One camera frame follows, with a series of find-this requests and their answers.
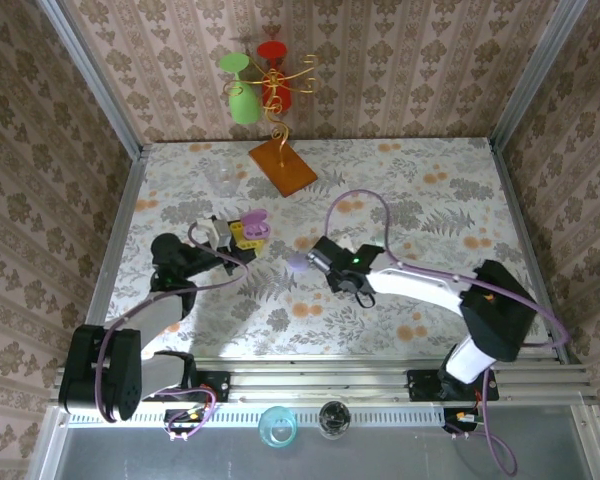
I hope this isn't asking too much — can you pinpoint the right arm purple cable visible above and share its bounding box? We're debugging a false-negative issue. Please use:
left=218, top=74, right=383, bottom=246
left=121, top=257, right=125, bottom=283
left=325, top=189, right=572, bottom=477

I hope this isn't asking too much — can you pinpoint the purple earbud charging case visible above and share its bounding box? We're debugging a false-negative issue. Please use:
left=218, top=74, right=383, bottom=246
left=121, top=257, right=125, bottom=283
left=239, top=208, right=274, bottom=242

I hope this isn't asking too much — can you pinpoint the green wine glass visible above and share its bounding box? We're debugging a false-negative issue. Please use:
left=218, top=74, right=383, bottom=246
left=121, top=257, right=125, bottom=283
left=218, top=52, right=261, bottom=126

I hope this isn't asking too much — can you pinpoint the dark clear drinking glass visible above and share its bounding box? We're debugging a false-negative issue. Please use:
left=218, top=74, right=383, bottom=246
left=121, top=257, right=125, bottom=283
left=318, top=399, right=352, bottom=440

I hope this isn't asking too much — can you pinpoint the slotted metal strip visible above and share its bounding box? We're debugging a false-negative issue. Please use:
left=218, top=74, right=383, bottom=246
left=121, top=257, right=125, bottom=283
left=67, top=405, right=449, bottom=427

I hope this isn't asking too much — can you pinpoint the red wine glass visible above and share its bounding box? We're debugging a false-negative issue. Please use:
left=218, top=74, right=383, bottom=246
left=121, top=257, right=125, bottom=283
left=255, top=40, right=295, bottom=112

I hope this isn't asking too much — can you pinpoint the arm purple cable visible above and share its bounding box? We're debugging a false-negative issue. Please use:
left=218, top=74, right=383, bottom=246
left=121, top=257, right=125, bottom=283
left=325, top=189, right=572, bottom=477
left=95, top=222, right=251, bottom=439

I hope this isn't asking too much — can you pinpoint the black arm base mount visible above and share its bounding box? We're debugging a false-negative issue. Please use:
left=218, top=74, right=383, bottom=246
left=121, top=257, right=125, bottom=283
left=407, top=367, right=500, bottom=402
left=140, top=369, right=231, bottom=404

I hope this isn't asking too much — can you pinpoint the aluminium side rail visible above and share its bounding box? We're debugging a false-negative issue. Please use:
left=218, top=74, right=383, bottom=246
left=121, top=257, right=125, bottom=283
left=87, top=144, right=149, bottom=361
left=487, top=137, right=581, bottom=364

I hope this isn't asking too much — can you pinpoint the blue drinking glass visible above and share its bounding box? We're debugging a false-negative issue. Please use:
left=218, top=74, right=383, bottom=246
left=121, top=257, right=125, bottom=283
left=258, top=404, right=299, bottom=449

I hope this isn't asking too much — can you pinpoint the grey metal tray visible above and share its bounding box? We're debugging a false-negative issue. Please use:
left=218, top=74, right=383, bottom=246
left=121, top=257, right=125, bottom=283
left=27, top=392, right=600, bottom=480

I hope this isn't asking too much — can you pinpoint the black connector with wires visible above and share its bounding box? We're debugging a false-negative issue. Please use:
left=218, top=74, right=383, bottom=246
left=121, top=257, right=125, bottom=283
left=163, top=407, right=216, bottom=444
left=442, top=407, right=481, bottom=441

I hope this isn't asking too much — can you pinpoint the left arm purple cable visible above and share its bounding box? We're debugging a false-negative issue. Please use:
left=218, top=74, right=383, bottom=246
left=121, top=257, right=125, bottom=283
left=95, top=222, right=251, bottom=439

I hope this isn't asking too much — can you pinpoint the floral patterned tablecloth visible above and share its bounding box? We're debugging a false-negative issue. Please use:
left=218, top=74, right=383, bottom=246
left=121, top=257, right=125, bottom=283
left=114, top=137, right=556, bottom=359

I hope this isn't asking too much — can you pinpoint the aluminium frame post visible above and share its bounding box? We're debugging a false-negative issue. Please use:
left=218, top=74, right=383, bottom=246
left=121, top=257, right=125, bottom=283
left=489, top=0, right=590, bottom=151
left=35, top=0, right=145, bottom=160

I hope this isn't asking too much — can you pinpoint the clear glass cup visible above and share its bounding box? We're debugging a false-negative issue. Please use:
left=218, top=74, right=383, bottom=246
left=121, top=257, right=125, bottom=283
left=203, top=159, right=239, bottom=197

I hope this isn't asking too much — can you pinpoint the gold wire glass rack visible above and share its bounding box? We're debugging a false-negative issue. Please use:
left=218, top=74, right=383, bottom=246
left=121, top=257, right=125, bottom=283
left=222, top=52, right=320, bottom=197

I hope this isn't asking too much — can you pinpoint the aluminium mounting rail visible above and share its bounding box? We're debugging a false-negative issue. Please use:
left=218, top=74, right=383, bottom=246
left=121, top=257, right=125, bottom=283
left=49, top=355, right=596, bottom=404

